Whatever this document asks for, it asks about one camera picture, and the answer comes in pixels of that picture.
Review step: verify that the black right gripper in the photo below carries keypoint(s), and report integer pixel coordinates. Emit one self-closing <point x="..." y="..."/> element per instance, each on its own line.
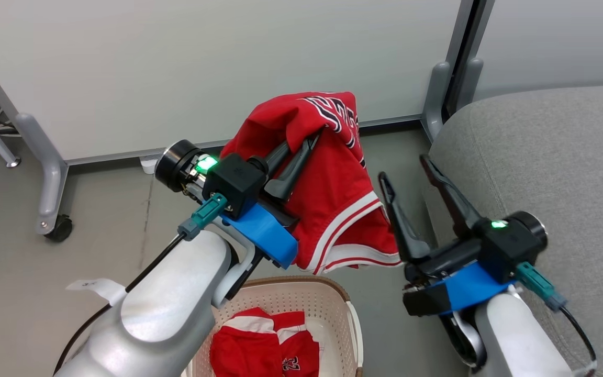
<point x="448" y="259"/>

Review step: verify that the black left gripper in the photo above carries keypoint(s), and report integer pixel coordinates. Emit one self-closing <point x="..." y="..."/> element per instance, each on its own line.
<point x="178" y="163"/>

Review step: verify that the red basketball shorts with lettering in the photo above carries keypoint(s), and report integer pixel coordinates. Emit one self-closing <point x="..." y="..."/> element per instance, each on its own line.
<point x="333" y="193"/>

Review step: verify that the red white sports jersey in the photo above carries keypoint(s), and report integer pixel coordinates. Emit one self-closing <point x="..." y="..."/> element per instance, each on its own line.
<point x="249" y="351"/>

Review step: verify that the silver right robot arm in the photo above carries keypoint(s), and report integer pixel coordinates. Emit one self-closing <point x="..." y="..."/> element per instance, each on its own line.
<point x="516" y="340"/>

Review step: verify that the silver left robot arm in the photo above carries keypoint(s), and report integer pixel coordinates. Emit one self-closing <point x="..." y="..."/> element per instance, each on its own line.
<point x="165" y="303"/>

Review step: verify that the cream perforated laundry basket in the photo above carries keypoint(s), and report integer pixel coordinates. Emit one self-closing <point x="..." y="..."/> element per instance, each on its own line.
<point x="301" y="301"/>

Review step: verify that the grey partition foot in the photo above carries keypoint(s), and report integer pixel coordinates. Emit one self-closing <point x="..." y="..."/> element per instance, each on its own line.
<point x="435" y="99"/>
<point x="47" y="173"/>
<point x="469" y="81"/>

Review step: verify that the wide white partition panel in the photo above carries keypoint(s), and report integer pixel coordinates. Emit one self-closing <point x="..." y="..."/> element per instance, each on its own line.
<point x="202" y="68"/>

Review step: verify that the grey fabric sofa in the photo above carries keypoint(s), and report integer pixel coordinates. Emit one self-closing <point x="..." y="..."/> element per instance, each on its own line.
<point x="558" y="173"/>

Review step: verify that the white power adapter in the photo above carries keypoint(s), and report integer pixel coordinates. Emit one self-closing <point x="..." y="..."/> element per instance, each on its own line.
<point x="149" y="165"/>

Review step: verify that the narrow white partition panel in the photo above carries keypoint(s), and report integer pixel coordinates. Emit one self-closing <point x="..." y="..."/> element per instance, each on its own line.
<point x="563" y="42"/>

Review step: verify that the black caster wheel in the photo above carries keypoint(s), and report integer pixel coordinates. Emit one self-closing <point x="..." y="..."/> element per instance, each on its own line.
<point x="60" y="229"/>

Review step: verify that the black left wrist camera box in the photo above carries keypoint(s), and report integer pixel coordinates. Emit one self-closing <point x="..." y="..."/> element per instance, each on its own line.
<point x="236" y="183"/>

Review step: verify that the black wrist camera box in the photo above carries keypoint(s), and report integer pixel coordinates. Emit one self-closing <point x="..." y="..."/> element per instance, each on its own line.
<point x="236" y="183"/>
<point x="511" y="251"/>

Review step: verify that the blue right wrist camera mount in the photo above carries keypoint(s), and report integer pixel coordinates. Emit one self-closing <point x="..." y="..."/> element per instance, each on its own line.
<point x="474" y="288"/>

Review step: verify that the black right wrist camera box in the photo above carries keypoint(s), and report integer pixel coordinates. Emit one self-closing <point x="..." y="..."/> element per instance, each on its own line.
<point x="511" y="251"/>

